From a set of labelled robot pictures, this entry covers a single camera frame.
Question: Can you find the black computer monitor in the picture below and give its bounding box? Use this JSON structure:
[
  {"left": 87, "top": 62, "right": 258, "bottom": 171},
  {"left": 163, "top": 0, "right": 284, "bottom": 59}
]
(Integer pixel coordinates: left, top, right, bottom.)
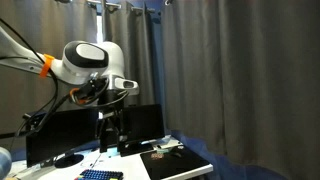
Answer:
[{"left": 25, "top": 109, "right": 101, "bottom": 169}]

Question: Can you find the black keyboard with coloured keys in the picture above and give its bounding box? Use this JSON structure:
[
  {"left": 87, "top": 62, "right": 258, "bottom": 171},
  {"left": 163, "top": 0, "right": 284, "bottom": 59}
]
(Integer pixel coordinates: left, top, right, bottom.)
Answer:
[{"left": 73, "top": 168, "right": 125, "bottom": 180}]

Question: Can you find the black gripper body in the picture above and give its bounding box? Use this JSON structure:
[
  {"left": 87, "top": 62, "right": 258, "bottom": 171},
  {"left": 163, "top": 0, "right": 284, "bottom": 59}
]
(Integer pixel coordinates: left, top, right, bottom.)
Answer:
[{"left": 98, "top": 89, "right": 125, "bottom": 118}]

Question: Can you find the metal curtain rail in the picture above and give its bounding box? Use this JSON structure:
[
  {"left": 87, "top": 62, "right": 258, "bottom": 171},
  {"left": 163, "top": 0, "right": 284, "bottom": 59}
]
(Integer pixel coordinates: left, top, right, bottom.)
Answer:
[{"left": 85, "top": 0, "right": 158, "bottom": 15}]

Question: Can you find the blue cloth cover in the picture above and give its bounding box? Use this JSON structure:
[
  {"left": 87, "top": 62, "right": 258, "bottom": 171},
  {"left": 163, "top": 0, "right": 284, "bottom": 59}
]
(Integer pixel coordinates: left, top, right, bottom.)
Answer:
[{"left": 169, "top": 129, "right": 291, "bottom": 180}]

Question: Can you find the dark grey curtain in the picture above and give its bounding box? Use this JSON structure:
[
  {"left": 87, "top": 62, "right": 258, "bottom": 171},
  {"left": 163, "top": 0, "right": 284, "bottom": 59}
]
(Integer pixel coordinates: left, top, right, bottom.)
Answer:
[
  {"left": 102, "top": 0, "right": 156, "bottom": 108},
  {"left": 161, "top": 0, "right": 320, "bottom": 180},
  {"left": 0, "top": 0, "right": 99, "bottom": 136}
]

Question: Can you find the orange cable strap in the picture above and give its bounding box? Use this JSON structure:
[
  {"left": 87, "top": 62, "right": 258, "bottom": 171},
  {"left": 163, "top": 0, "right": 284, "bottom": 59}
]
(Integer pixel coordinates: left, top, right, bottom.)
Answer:
[{"left": 39, "top": 53, "right": 55, "bottom": 79}]

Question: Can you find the grey blue rounded object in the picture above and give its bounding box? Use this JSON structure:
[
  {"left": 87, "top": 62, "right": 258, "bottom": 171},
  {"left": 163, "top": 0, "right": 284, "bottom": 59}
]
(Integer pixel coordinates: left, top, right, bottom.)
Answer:
[{"left": 0, "top": 146, "right": 13, "bottom": 178}]

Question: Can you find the black wrist camera orange mount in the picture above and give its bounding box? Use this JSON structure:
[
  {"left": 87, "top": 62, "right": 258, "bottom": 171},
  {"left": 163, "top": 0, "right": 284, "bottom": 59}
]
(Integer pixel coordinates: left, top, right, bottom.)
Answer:
[{"left": 69, "top": 79, "right": 102, "bottom": 106}]

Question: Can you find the red white checkered card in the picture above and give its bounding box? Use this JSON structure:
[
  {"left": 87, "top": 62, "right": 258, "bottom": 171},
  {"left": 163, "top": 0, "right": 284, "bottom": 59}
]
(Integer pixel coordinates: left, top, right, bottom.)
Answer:
[{"left": 150, "top": 152, "right": 165, "bottom": 161}]

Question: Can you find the dark tray with items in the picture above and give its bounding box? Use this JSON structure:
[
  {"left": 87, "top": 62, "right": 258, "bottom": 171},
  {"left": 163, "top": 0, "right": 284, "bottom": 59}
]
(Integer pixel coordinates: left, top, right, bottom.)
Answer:
[{"left": 139, "top": 147, "right": 212, "bottom": 180}]

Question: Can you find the large black monitor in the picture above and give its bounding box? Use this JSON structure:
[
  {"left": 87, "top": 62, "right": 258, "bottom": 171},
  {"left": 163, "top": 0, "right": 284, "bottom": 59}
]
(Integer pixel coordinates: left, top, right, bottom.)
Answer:
[{"left": 118, "top": 103, "right": 166, "bottom": 158}]

